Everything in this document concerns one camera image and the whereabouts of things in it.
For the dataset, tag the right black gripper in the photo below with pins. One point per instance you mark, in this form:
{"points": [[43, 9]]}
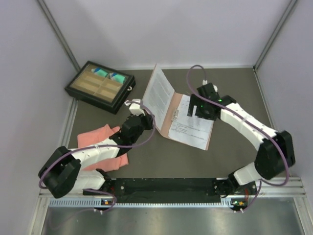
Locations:
{"points": [[196, 101]]}

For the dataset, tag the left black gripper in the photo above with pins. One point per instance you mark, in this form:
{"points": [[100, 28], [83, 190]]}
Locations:
{"points": [[148, 119]]}

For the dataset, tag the beige paper folder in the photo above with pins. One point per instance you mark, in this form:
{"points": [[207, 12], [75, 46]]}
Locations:
{"points": [[167, 122]]}

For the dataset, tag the white table form sheet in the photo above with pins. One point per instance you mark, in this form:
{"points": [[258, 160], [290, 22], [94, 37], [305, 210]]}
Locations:
{"points": [[192, 131]]}

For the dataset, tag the white text document sheet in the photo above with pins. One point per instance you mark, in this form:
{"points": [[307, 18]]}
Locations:
{"points": [[158, 95]]}

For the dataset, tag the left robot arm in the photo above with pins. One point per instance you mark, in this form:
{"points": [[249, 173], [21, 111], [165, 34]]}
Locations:
{"points": [[64, 172]]}

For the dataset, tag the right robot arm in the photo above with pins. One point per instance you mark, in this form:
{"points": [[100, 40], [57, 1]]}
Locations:
{"points": [[275, 152]]}

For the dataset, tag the chrome folder clip mechanism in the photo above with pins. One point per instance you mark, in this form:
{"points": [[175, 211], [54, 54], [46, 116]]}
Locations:
{"points": [[175, 114]]}

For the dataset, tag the black compartment box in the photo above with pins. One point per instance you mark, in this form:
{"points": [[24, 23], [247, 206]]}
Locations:
{"points": [[101, 92]]}

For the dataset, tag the right teal roll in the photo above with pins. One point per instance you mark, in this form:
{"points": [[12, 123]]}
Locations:
{"points": [[117, 77]]}

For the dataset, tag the teal roll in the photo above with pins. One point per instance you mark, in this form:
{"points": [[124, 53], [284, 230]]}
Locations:
{"points": [[99, 72], [117, 77]]}

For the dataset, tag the left teal roll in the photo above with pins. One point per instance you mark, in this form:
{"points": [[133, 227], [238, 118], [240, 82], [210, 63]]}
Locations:
{"points": [[99, 72]]}

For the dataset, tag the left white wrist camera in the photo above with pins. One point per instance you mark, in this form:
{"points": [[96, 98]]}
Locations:
{"points": [[135, 107]]}

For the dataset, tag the right aluminium frame post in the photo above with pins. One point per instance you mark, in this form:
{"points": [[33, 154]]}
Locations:
{"points": [[282, 21]]}

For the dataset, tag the aluminium frame post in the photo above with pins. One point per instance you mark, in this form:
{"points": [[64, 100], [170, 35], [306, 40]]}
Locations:
{"points": [[282, 21], [59, 35]]}

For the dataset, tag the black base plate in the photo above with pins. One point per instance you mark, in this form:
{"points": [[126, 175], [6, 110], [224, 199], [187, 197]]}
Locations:
{"points": [[173, 190]]}

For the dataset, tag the grey slotted cable duct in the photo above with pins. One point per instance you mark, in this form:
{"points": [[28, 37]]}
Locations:
{"points": [[105, 203]]}

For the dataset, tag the left aluminium frame post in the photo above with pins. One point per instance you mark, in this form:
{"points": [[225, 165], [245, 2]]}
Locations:
{"points": [[59, 35]]}

